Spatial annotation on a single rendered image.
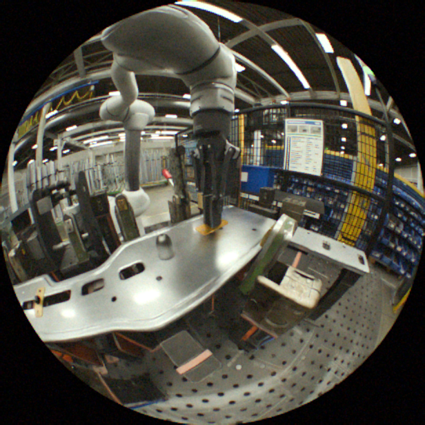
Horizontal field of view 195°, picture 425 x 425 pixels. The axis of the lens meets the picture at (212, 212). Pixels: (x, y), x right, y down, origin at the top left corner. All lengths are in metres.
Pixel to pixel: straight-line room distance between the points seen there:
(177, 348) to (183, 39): 0.36
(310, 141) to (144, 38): 0.72
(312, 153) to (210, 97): 0.59
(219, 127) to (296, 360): 0.65
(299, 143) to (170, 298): 0.77
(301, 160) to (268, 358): 0.83
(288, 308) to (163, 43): 0.34
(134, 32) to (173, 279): 0.34
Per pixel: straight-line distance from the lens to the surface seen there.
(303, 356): 0.55
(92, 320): 0.24
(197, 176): 0.29
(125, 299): 0.22
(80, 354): 0.52
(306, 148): 0.74
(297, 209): 0.44
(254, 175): 0.62
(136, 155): 0.80
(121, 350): 0.40
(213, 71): 0.26
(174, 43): 0.21
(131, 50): 0.22
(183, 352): 0.18
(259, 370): 0.49
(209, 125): 0.24
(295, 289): 0.17
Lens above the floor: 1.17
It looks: 23 degrees down
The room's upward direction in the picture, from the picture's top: straight up
